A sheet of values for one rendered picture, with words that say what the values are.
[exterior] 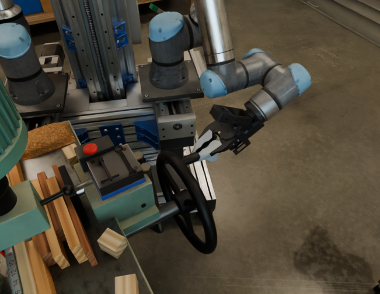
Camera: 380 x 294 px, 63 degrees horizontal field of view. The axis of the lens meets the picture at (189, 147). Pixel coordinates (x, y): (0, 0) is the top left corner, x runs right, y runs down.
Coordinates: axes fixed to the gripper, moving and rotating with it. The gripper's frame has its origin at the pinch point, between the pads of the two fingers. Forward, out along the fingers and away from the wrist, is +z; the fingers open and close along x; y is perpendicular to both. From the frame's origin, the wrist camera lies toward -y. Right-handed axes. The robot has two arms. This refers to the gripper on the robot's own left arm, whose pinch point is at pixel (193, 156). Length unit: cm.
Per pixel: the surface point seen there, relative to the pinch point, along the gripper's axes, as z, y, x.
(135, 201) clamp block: 15.2, -10.7, -7.6
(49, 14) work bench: 38, 48, 263
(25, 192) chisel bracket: 23.5, -32.2, -7.6
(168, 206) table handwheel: 12.8, 1.4, -6.5
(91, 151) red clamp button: 14.6, -22.3, 1.3
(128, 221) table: 20.2, -7.5, -8.5
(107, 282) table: 25.9, -13.9, -20.8
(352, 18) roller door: -190, 195, 153
